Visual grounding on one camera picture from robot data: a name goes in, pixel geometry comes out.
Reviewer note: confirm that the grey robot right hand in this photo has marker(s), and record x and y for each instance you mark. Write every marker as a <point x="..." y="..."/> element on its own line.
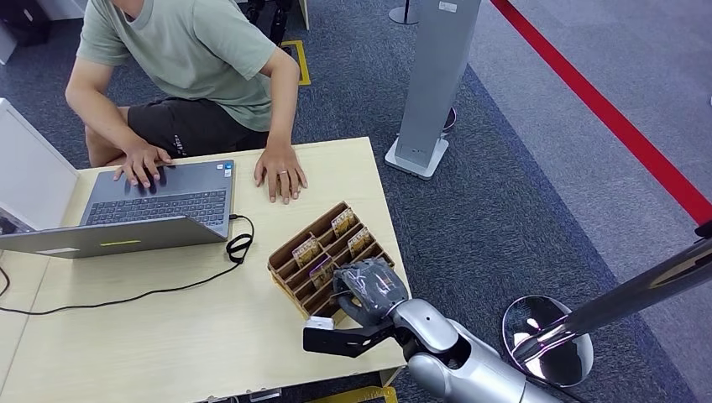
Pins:
<point x="375" y="286"/>

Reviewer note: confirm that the person's right hand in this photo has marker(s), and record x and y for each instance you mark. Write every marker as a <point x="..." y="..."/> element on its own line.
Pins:
<point x="142" y="161"/>

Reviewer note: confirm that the person's left hand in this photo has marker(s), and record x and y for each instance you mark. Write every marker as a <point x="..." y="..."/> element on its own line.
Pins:
<point x="280" y="164"/>

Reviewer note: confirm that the purple tinted card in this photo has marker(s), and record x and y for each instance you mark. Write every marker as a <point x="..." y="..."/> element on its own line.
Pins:
<point x="322" y="271"/>

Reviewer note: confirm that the person's right forearm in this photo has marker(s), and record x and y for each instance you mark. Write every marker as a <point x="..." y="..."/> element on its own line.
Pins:
<point x="102" y="122"/>

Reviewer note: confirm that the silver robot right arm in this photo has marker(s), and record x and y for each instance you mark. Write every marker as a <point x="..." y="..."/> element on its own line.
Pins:
<point x="478" y="372"/>

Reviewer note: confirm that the person's left forearm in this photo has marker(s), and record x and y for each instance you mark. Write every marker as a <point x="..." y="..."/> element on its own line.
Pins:
<point x="283" y="105"/>

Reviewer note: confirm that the brown wooden card holder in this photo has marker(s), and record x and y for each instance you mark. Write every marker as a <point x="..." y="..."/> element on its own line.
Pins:
<point x="285" y="264"/>

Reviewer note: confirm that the person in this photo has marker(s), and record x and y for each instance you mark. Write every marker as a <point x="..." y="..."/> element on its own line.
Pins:
<point x="189" y="50"/>

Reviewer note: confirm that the grey laptop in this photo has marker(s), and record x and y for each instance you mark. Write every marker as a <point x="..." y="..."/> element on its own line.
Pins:
<point x="178" y="189"/>

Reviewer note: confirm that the yellow floor tape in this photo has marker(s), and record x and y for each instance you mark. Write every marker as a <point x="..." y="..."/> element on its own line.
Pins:
<point x="361" y="395"/>
<point x="304" y="64"/>

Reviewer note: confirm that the white partition board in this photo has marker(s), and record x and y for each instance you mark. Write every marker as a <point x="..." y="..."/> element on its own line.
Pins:
<point x="33" y="172"/>

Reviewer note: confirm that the black object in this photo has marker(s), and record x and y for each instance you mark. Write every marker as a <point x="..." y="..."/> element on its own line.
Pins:
<point x="270" y="19"/>

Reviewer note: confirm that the grey pillar with white base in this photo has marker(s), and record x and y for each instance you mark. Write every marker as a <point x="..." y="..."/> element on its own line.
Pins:
<point x="434" y="83"/>

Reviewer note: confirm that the dark round base disc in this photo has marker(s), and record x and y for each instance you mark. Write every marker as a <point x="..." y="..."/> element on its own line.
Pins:
<point x="451" y="118"/>

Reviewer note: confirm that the black bag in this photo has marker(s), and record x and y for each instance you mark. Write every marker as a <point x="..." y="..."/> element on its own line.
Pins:
<point x="25" y="19"/>

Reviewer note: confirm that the small grey stanchion base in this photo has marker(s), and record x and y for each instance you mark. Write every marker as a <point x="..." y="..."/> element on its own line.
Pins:
<point x="401" y="15"/>

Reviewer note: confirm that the red floor tape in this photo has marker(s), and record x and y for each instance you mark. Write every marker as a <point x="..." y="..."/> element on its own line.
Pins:
<point x="601" y="105"/>

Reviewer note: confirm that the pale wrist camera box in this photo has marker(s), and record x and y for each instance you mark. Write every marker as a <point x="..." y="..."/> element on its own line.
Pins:
<point x="320" y="323"/>

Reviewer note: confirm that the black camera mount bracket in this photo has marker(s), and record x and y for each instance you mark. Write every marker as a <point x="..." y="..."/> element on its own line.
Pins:
<point x="336" y="342"/>

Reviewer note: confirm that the chrome stanchion post with base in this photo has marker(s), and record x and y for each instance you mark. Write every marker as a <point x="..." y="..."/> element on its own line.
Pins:
<point x="612" y="303"/>

